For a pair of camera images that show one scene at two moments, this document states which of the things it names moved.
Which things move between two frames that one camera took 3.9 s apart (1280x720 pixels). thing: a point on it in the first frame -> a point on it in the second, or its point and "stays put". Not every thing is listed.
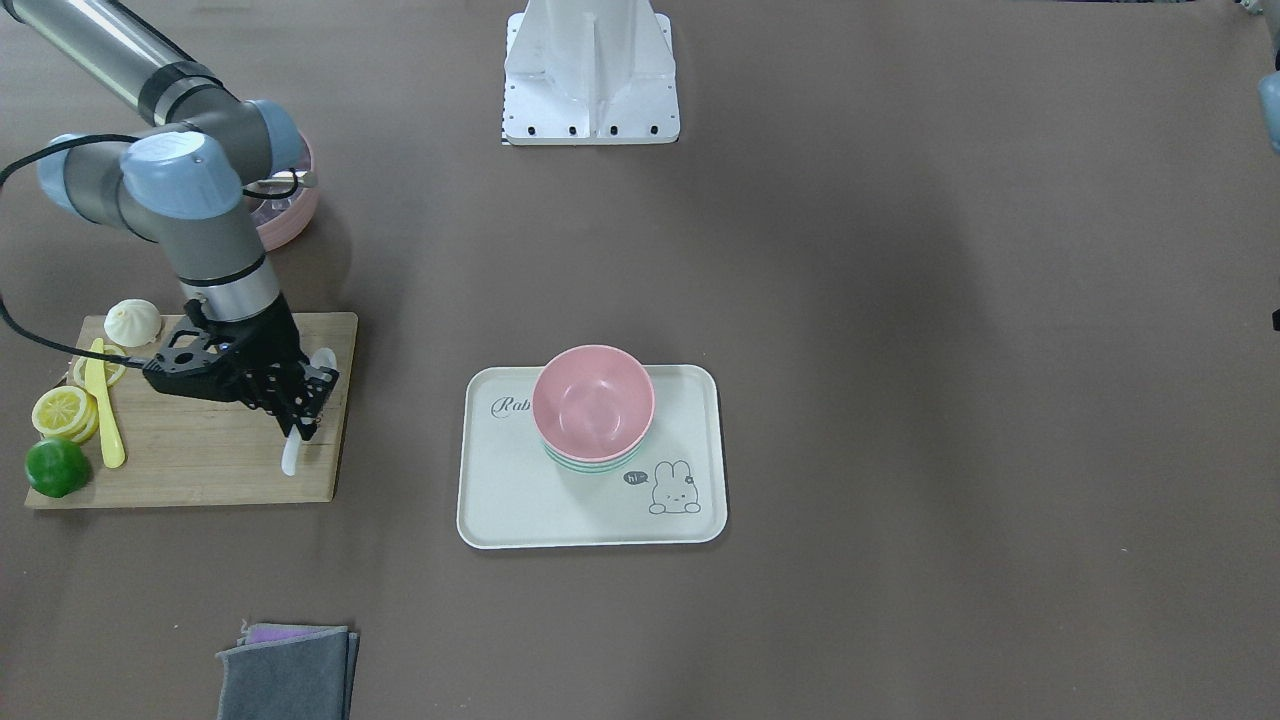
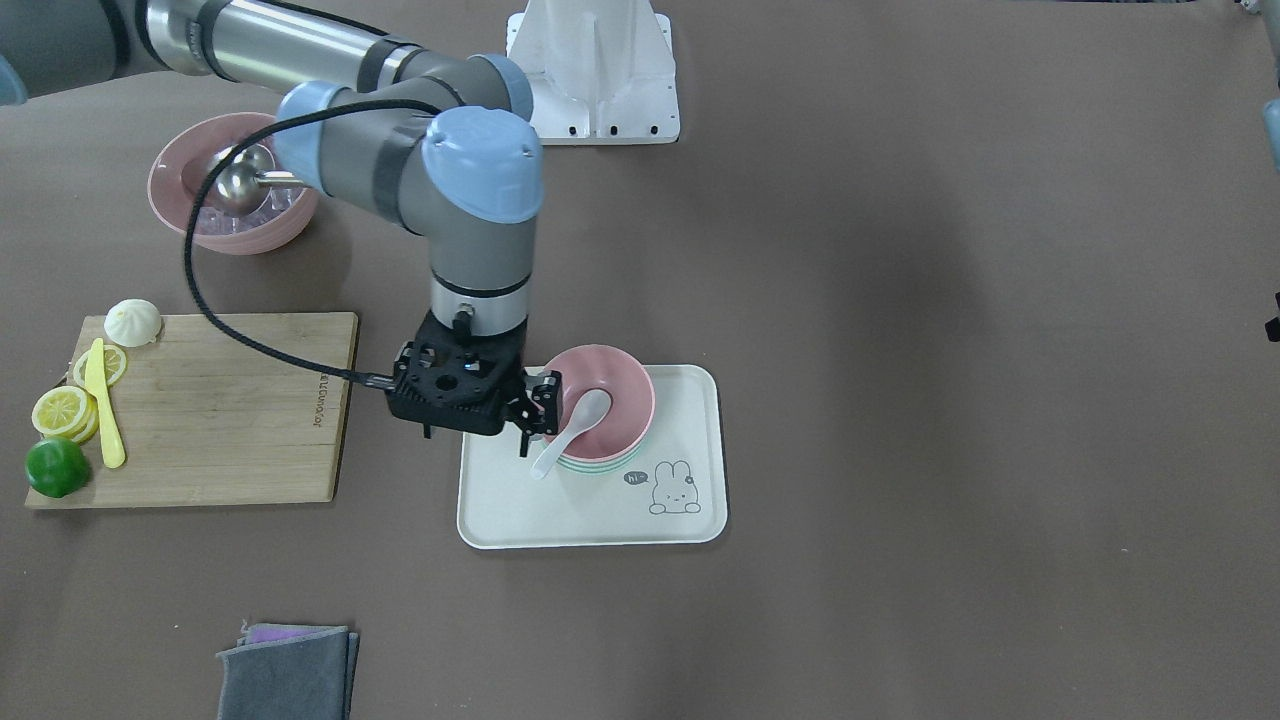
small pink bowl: [593, 403] stays put
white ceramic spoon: [324, 358] -> [591, 408]
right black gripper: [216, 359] -> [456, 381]
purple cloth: [268, 632] stays put
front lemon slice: [65, 411] stays put
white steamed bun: [132, 322] stays put
